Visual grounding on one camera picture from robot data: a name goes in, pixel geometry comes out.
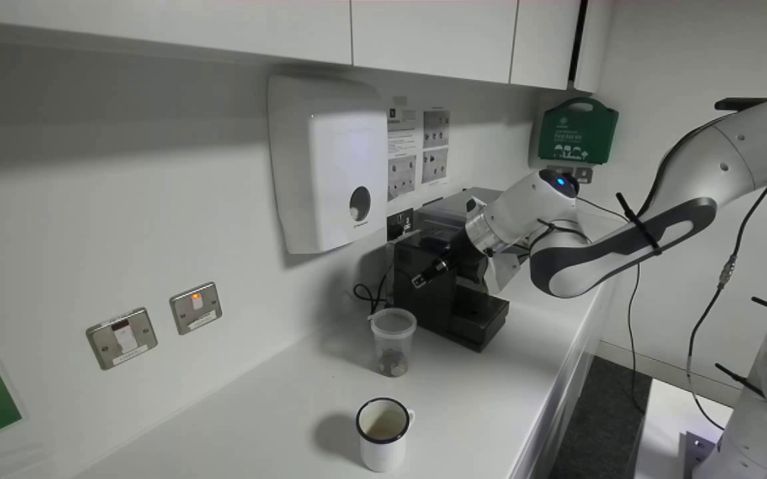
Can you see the white base cabinet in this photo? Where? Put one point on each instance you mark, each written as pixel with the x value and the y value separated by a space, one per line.
pixel 557 407

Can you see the white paper towel dispenser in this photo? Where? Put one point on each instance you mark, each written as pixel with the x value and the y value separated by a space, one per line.
pixel 340 175

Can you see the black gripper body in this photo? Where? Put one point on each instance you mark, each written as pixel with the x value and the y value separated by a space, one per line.
pixel 456 250

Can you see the white mug with dark rim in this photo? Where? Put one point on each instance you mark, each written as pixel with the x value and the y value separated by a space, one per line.
pixel 385 434

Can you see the white robot base platform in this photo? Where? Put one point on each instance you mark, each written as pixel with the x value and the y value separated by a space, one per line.
pixel 666 426

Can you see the black wall socket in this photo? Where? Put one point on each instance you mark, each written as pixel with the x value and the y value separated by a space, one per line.
pixel 399 225

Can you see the clear plastic cup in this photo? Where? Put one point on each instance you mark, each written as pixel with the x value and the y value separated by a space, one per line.
pixel 393 350

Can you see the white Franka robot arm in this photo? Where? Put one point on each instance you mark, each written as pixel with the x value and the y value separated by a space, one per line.
pixel 713 159

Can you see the black coffee maker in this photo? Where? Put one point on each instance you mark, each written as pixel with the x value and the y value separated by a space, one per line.
pixel 464 310

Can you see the paper sheet with text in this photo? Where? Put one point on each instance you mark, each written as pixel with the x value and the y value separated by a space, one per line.
pixel 404 127

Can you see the green first aid box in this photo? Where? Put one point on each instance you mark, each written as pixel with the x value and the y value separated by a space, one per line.
pixel 580 134

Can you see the white wall cabinet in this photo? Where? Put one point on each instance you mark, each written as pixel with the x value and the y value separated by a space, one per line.
pixel 224 26

